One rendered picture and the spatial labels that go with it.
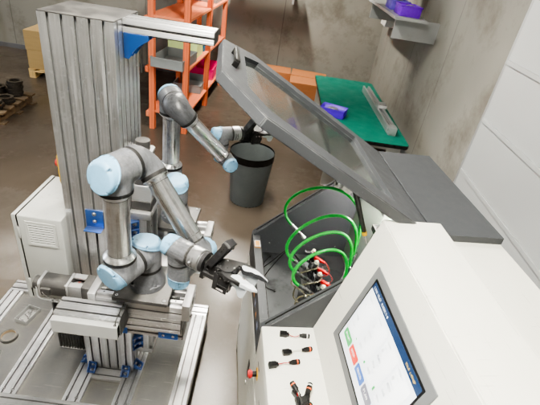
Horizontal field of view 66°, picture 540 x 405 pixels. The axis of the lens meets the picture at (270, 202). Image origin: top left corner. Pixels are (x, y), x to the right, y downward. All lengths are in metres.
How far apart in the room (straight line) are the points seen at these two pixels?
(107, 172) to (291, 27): 6.76
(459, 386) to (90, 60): 1.45
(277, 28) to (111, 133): 6.42
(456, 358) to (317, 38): 7.15
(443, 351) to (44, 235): 1.57
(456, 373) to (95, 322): 1.32
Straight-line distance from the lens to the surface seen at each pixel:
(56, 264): 2.07
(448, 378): 1.16
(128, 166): 1.38
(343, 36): 7.96
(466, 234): 1.72
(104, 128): 1.66
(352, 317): 1.54
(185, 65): 5.40
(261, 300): 1.92
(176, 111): 1.92
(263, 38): 7.93
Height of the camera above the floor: 2.31
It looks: 32 degrees down
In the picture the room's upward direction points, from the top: 10 degrees clockwise
